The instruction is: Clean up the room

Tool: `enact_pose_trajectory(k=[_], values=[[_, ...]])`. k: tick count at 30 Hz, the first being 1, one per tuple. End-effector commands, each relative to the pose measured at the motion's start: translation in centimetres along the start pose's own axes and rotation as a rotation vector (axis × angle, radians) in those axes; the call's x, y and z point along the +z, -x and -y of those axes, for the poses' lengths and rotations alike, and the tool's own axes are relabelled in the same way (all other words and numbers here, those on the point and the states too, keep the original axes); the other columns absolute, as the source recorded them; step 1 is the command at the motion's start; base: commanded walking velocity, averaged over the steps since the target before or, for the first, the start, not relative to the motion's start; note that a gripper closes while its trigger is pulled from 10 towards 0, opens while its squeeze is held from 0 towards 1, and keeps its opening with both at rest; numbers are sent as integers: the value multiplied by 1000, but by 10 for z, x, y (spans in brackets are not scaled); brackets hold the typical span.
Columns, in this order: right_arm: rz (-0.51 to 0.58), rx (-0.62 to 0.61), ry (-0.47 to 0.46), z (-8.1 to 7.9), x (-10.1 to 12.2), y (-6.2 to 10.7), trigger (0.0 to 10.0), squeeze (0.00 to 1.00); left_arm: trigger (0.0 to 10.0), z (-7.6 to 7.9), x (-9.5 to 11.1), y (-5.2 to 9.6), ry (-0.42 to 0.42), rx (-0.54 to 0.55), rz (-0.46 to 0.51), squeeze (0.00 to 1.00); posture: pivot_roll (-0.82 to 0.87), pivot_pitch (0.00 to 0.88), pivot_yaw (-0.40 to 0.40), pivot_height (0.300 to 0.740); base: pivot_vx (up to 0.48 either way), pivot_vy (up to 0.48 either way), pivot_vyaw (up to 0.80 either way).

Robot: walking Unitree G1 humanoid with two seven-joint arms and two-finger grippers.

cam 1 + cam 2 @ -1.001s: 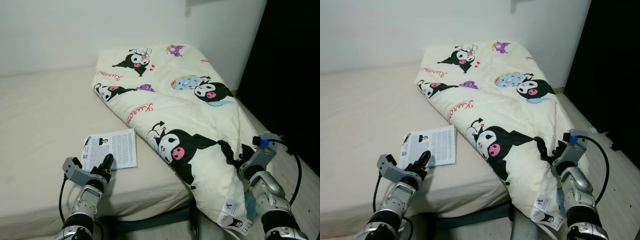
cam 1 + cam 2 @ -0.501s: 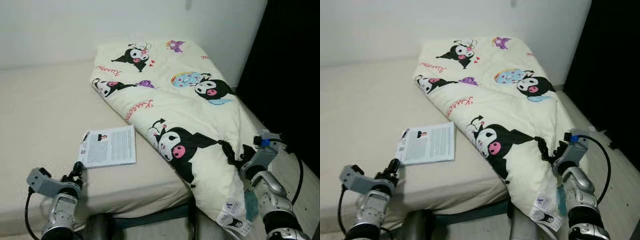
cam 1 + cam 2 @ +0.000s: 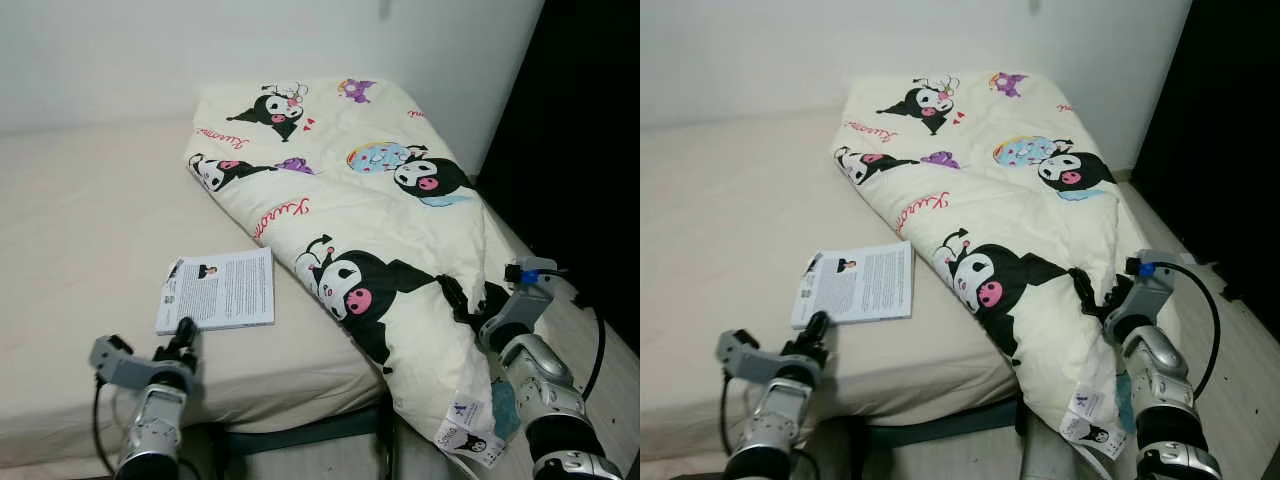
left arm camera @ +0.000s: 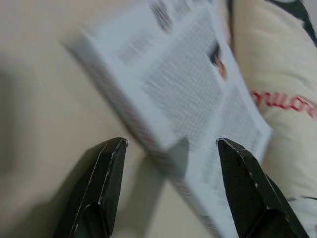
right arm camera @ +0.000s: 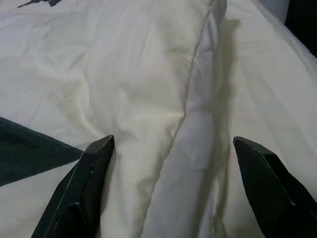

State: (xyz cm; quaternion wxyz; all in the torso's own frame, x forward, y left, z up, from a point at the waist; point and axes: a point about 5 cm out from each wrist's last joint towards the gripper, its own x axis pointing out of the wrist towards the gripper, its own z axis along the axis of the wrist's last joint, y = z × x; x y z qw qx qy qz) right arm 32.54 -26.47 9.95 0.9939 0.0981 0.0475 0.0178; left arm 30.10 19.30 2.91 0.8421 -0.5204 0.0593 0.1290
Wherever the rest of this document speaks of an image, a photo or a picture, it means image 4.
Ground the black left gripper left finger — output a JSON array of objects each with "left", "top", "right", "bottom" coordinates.
[{"left": 53, "top": 137, "right": 129, "bottom": 238}]

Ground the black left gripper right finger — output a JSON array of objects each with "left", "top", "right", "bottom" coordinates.
[{"left": 217, "top": 137, "right": 310, "bottom": 238}]

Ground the white printed book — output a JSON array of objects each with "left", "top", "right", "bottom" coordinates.
[{"left": 61, "top": 0, "right": 273, "bottom": 238}]

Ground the cream pillow with red lettering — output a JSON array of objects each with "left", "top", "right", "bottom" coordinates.
[{"left": 229, "top": 0, "right": 317, "bottom": 201}]

